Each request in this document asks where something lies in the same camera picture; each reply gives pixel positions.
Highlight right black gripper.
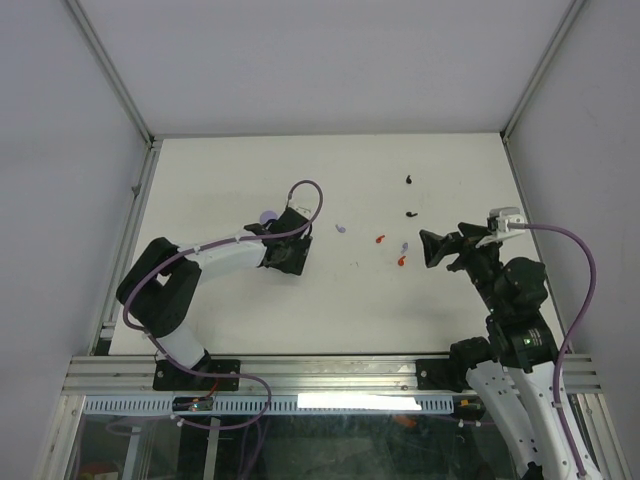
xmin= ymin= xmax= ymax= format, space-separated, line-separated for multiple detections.
xmin=418 ymin=221 xmax=505 ymax=317

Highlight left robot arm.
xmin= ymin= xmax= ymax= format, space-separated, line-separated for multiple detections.
xmin=116 ymin=207 xmax=312 ymax=389

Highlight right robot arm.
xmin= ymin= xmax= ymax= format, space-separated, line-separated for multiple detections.
xmin=419 ymin=209 xmax=603 ymax=479

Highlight purple charging case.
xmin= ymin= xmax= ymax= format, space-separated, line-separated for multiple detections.
xmin=259 ymin=210 xmax=279 ymax=224

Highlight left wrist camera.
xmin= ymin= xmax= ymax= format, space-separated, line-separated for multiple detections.
xmin=286 ymin=199 xmax=313 ymax=220

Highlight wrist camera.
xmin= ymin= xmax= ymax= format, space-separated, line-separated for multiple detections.
xmin=286 ymin=199 xmax=313 ymax=220
xmin=487 ymin=207 xmax=526 ymax=235

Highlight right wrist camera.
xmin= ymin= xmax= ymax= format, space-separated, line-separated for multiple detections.
xmin=487 ymin=207 xmax=526 ymax=235

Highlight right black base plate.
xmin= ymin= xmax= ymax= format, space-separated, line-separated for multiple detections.
xmin=415 ymin=358 xmax=468 ymax=393

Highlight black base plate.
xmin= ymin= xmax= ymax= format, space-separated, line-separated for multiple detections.
xmin=152 ymin=358 xmax=241 ymax=393
xmin=415 ymin=358 xmax=468 ymax=393

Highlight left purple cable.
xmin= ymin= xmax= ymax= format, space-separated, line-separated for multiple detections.
xmin=122 ymin=179 xmax=324 ymax=480

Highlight white slotted cable duct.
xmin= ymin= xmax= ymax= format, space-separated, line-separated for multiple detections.
xmin=84 ymin=393 xmax=454 ymax=416

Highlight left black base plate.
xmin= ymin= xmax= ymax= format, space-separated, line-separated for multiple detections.
xmin=152 ymin=358 xmax=241 ymax=393

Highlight left aluminium frame post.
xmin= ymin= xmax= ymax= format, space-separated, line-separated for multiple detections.
xmin=62 ymin=0 xmax=155 ymax=148

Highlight aluminium frame post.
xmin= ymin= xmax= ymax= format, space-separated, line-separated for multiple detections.
xmin=500 ymin=0 xmax=590 ymax=145
xmin=62 ymin=0 xmax=155 ymax=148

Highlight right aluminium frame post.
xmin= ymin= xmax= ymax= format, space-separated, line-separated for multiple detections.
xmin=500 ymin=0 xmax=590 ymax=145

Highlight aluminium mounting rail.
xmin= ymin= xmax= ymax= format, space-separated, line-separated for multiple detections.
xmin=62 ymin=353 xmax=599 ymax=397

